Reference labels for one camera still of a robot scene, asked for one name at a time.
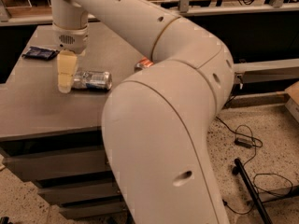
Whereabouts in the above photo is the grey drawer cabinet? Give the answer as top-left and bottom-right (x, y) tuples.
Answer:
(0, 21), (148, 220)

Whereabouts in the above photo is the metal shelf rail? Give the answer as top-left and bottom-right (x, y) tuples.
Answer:
(1, 0), (298, 26)

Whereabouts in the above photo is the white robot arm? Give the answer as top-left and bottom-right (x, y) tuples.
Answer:
(71, 0), (235, 224)

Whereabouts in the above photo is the silver blue Red Bull can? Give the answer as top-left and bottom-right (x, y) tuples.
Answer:
(72, 71), (112, 91)

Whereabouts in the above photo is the bottom grey drawer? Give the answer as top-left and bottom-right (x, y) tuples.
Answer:
(59, 202), (126, 219)

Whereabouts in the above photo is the grey drawer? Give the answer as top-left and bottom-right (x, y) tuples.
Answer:
(38, 179), (119, 204)
(4, 147), (110, 182)
(59, 202), (126, 219)

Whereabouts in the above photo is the dark blue snack wrapper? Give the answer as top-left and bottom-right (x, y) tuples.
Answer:
(22, 46), (59, 61)

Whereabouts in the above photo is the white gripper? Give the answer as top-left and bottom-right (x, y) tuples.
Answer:
(52, 24), (89, 93)

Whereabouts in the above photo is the orange soda can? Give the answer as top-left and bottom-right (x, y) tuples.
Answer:
(134, 58), (153, 72)

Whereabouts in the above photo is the black stand leg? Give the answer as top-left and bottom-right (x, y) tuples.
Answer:
(234, 159), (273, 224)

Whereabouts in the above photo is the black power adapter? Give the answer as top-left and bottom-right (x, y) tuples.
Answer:
(235, 139), (252, 148)

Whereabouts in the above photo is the top grey drawer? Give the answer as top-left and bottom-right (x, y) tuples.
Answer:
(4, 147), (110, 182)

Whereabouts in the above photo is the black floor cable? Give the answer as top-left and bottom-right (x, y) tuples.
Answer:
(215, 115), (294, 216)

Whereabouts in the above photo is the middle grey drawer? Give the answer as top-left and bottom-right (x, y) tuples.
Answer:
(38, 179), (119, 204)

